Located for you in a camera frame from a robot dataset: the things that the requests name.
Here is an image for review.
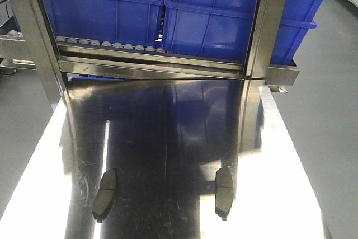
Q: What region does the right blue plastic bin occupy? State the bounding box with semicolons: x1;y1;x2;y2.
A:
163;0;323;65

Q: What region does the blue plastic bin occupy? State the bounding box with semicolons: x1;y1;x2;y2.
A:
43;0;164;46
163;0;323;65

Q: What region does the grey brake pad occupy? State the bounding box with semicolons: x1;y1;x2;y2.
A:
215;167;234;221
92;168;118;223

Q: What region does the inner left grey brake pad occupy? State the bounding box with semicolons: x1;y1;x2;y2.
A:
92;168;118;223

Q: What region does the left blue plastic bin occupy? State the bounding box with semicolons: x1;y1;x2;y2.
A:
43;0;164;46

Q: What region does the stainless steel roller rack frame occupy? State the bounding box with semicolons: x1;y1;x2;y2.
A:
1;0;299;108

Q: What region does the inner right grey brake pad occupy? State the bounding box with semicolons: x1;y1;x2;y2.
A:
215;167;234;221

